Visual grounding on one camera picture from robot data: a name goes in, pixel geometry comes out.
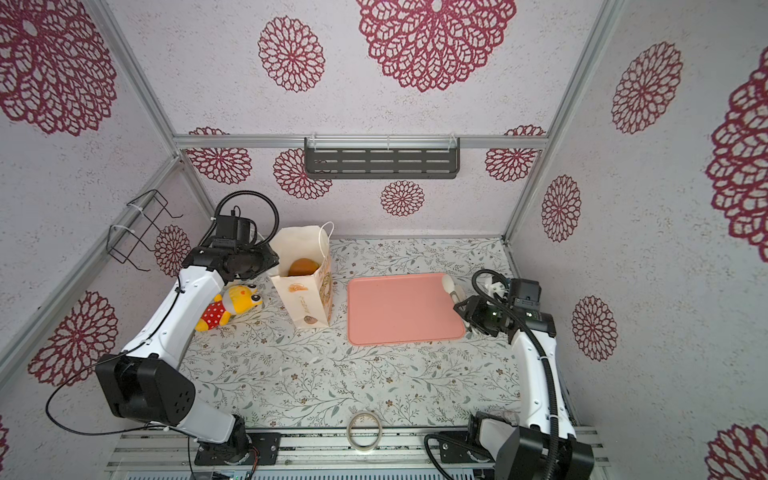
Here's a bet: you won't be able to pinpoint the steel tongs cream tips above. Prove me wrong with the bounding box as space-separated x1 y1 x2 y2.
441 274 471 331

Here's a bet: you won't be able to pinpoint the white paper bag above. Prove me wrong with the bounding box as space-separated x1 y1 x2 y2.
268 221 335 330

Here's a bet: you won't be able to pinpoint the round orange fake bun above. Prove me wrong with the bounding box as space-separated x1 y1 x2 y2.
288 258 320 277

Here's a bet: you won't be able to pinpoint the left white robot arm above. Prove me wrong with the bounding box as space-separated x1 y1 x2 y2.
95 242 279 465

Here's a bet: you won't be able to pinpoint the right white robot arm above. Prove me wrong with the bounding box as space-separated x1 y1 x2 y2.
454 295 595 479

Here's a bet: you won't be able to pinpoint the yellow plush toy red dress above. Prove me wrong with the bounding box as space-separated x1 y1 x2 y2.
195 285 263 332

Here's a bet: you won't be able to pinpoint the pink plastic tray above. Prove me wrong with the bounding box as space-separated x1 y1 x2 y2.
347 273 465 346

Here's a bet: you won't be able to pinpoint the clear tape roll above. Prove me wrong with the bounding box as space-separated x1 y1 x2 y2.
345 411 383 455

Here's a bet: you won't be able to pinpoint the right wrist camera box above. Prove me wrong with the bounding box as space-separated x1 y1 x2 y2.
507 278 542 311

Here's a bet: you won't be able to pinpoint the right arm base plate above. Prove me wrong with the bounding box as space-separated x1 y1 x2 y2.
437 430 493 464

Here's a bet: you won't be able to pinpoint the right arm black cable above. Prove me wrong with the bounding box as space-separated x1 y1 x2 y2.
423 268 562 480

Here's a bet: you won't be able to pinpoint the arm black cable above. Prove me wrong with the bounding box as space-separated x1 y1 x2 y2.
45 190 281 480
423 268 562 480

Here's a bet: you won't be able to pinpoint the grey wall shelf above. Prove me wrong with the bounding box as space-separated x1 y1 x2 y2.
303 136 461 180

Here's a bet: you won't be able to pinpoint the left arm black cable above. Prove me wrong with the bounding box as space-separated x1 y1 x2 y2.
45 190 281 480

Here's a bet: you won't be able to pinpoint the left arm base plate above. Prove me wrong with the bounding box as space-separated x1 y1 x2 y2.
193 432 281 466

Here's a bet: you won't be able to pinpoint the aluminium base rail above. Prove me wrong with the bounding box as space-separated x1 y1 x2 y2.
104 424 613 480

